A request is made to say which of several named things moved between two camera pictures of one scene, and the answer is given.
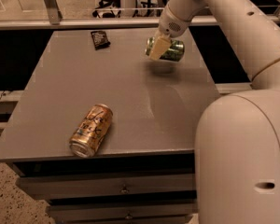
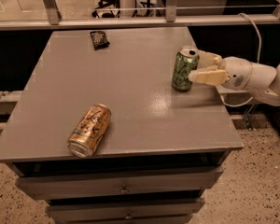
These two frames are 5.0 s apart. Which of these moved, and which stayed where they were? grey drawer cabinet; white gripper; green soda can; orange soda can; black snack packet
Moved: green soda can; white gripper
Stayed: grey drawer cabinet; black snack packet; orange soda can
